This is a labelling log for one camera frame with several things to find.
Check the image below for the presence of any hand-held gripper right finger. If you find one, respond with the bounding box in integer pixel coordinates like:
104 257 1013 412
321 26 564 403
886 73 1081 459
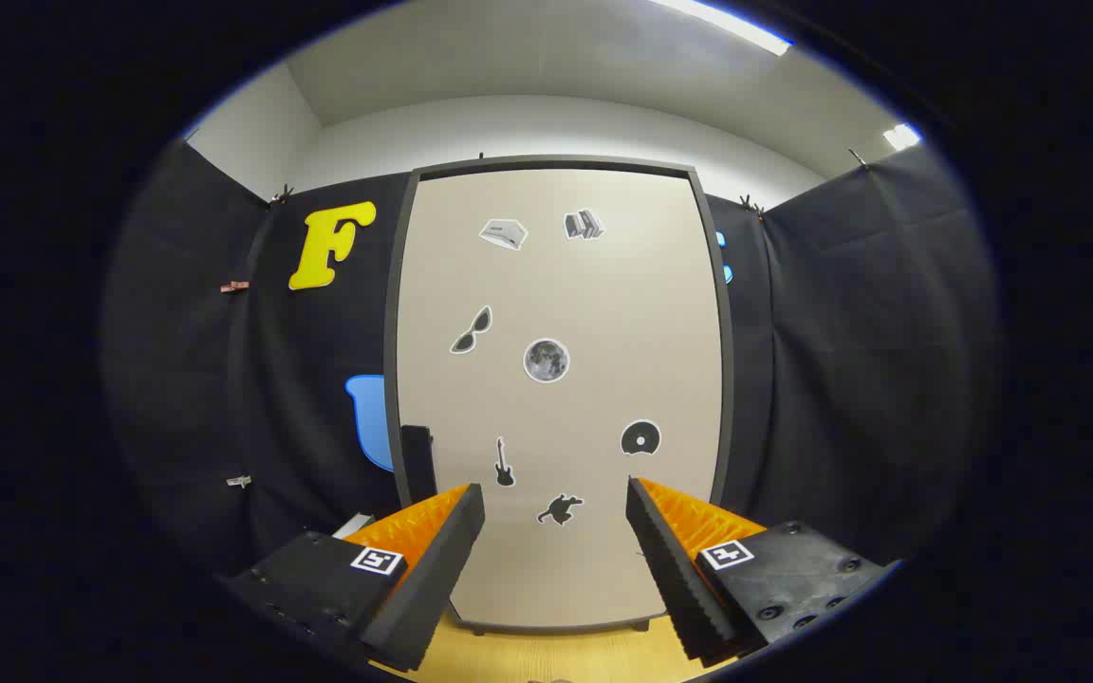
625 476 900 667

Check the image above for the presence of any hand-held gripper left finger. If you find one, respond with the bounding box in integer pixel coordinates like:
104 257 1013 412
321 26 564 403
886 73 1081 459
217 482 488 674

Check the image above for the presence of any black door handle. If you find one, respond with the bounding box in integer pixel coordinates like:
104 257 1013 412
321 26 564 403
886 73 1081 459
400 424 436 505

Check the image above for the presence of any black backdrop cloth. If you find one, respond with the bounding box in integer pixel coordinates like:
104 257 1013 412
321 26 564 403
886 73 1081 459
101 140 998 608

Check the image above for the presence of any grey cabinet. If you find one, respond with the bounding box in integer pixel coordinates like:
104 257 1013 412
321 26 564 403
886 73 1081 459
382 155 736 636

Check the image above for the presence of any long ceiling light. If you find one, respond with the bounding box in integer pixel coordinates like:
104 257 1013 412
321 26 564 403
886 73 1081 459
649 0 794 56

